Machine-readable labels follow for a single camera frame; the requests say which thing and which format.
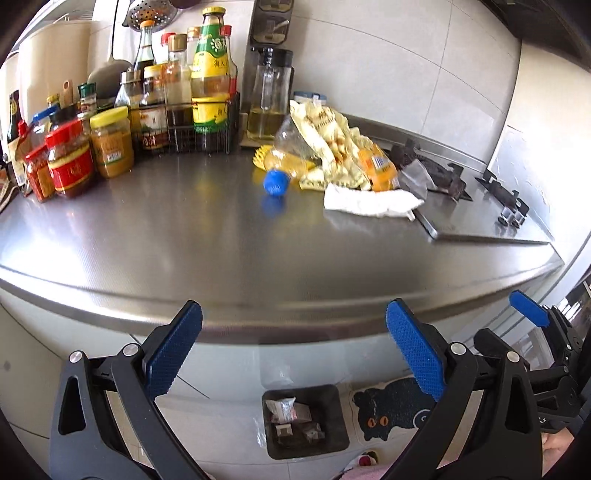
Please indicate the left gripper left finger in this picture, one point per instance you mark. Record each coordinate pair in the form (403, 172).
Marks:
(142, 377)

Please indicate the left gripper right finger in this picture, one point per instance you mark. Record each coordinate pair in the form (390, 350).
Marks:
(447, 376)

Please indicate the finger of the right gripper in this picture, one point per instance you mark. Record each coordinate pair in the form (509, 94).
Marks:
(535, 313)

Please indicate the small clear snack packet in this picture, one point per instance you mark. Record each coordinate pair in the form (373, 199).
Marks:
(288, 411)

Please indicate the white tissue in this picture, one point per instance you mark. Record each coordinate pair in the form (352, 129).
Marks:
(388, 204)

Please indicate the clear plastic bag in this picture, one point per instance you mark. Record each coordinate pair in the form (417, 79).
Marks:
(416, 179)

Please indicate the orange snack bag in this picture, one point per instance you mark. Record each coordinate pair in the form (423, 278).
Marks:
(378, 168)

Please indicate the yellow foam fruit net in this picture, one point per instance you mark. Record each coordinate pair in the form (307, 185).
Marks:
(265, 158)

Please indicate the yellow printed wrapper paper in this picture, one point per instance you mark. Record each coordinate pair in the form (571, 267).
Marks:
(335, 142)

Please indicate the plastic bottle blue cap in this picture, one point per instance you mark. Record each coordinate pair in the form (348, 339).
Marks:
(295, 159)

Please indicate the black trash bin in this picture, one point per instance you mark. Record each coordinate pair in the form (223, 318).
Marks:
(326, 433)

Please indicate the person right hand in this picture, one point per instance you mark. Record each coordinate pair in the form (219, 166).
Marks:
(553, 447)

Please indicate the black cat floor mat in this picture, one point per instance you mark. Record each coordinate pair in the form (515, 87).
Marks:
(399, 404)

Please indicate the right stove knob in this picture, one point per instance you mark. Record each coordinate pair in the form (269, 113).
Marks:
(518, 218)

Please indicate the steel gas stove top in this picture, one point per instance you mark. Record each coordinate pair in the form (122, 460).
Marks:
(476, 220)

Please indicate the left burner grate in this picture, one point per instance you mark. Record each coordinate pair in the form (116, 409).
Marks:
(448, 179)

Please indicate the large red lid jar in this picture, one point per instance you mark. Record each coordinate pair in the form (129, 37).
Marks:
(70, 159)

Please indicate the small red lid jar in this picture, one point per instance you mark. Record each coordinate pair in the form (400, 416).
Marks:
(38, 173)

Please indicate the yellow lid sauce jar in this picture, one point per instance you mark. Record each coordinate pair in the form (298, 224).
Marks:
(112, 142)

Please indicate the steel skimmer ladle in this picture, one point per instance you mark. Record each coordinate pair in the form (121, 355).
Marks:
(107, 77)

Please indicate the green label seasoning bottle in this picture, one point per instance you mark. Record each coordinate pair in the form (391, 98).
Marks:
(210, 83)

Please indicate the glass jar blue lid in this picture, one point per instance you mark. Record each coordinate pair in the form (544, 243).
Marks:
(313, 97)

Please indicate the glass oil dispenser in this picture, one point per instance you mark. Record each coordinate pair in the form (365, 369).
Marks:
(270, 93)

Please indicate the orange cap dark bottle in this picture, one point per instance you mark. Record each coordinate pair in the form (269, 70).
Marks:
(145, 56)

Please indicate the red cap vinegar bottle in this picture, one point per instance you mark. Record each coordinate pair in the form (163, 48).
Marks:
(232, 67)

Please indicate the black wire bottle rack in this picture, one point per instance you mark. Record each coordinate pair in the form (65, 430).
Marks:
(160, 127)

